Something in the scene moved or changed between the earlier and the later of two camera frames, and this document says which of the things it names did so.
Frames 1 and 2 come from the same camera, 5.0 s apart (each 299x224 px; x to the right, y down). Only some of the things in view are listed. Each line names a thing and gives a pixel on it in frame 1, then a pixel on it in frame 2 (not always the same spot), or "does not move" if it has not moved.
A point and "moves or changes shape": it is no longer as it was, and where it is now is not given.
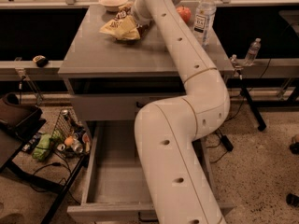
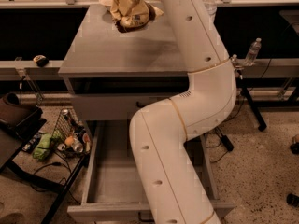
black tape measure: [40, 61] does not move
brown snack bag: [123, 28] -> [128, 15]
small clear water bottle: [254, 48] does not move
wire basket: [69, 136] does not move
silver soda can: [77, 146] does not move
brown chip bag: [126, 9] moves or changes shape
